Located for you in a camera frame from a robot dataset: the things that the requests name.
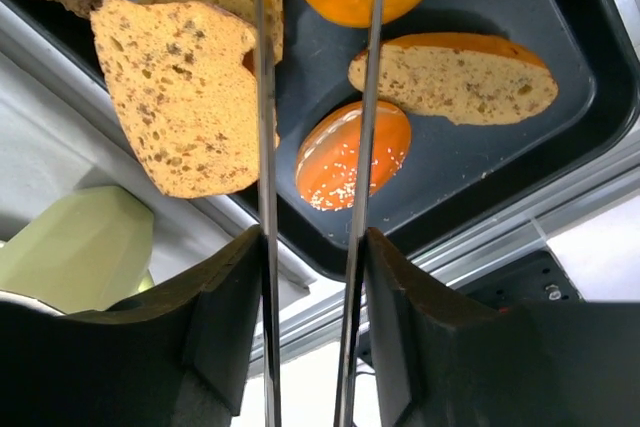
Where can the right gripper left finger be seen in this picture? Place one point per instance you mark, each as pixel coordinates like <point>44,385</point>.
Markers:
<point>174,355</point>

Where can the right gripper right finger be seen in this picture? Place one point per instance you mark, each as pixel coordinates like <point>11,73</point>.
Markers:
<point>444,359</point>

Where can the metal tongs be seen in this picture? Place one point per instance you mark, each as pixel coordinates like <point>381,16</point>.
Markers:
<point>265,75</point>

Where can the small seeded bread slice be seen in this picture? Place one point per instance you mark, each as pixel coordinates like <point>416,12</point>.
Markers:
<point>468,78</point>

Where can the large seeded bread slice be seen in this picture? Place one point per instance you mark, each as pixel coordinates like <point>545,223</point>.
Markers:
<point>181,78</point>

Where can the pale green mug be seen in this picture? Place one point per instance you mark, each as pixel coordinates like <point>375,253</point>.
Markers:
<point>87,251</point>

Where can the orange sesame bun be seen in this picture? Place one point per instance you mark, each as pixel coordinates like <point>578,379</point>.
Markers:
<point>327,160</point>

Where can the black baking tray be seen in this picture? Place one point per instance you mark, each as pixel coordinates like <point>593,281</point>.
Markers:
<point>452,174</point>

